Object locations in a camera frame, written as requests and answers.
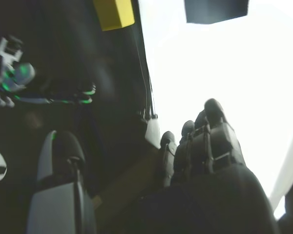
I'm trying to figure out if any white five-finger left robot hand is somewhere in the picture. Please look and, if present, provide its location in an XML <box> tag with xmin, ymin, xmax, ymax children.
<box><xmin>26</xmin><ymin>98</ymin><xmax>281</xmax><ymax>234</ymax></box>

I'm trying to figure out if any large yellow cube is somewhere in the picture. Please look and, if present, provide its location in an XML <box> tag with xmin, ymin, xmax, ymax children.
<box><xmin>92</xmin><ymin>0</ymin><xmax>136</xmax><ymax>32</ymax></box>

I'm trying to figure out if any light blue cube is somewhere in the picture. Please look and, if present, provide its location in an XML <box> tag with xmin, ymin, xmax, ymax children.
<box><xmin>184</xmin><ymin>0</ymin><xmax>250</xmax><ymax>25</ymax></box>

